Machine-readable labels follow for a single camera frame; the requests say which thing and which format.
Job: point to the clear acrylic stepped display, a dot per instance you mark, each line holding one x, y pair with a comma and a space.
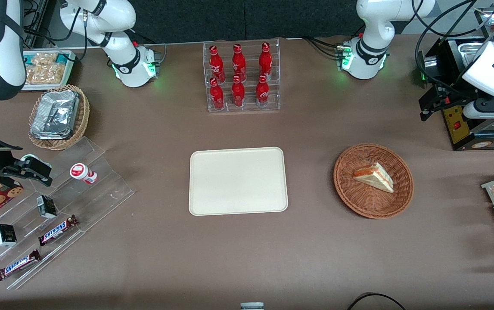
109, 193

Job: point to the aluminium foil container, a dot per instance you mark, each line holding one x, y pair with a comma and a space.
55, 114

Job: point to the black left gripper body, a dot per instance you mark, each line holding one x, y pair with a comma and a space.
454, 91

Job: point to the red cola bottle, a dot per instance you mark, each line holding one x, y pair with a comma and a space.
216, 95
238, 94
262, 92
265, 62
239, 64
216, 64

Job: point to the steel food pan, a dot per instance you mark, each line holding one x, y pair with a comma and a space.
473, 51

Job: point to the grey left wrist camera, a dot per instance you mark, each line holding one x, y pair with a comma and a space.
475, 112

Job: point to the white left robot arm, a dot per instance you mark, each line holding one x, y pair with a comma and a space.
371, 26

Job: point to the triangular sandwich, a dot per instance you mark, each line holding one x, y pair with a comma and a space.
376, 176

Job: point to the clear acrylic bottle rack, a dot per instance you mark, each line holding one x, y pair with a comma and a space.
249, 107

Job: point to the brown Snickers bar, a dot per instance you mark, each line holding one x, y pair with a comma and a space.
17, 265
57, 230

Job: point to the black food warmer appliance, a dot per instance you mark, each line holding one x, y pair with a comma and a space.
451, 129

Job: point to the small black carton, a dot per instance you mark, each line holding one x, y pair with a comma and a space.
4, 235
47, 206

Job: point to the cream plastic tray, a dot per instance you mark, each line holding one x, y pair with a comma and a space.
238, 181

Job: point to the brown round wicker basket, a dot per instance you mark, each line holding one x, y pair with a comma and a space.
358, 202

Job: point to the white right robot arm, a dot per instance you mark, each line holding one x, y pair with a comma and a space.
122, 60

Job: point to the small red white bottle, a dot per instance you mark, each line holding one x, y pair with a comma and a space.
82, 172

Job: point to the light oval wicker basket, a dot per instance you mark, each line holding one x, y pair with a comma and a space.
81, 125

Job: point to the white tray of snack packs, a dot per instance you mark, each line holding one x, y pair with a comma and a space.
46, 71

